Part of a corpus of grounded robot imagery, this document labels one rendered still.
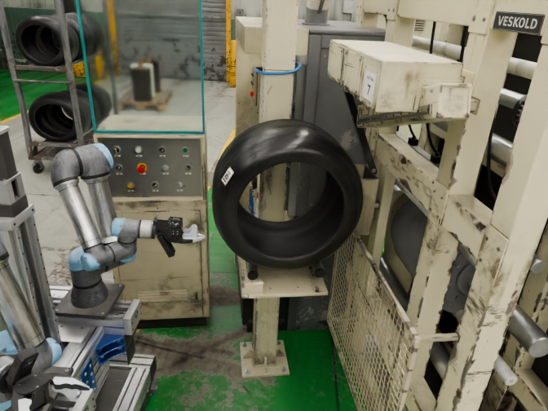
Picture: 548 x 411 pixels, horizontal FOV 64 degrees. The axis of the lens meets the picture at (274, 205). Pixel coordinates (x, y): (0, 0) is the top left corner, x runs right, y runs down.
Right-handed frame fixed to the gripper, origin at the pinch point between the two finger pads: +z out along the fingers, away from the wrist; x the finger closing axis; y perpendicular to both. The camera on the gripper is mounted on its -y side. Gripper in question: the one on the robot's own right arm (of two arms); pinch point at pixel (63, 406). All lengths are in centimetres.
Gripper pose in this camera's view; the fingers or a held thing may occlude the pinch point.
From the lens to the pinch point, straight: 119.9
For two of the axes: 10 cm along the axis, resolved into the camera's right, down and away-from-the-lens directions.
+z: 8.7, 2.5, -4.2
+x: -4.7, 2.4, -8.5
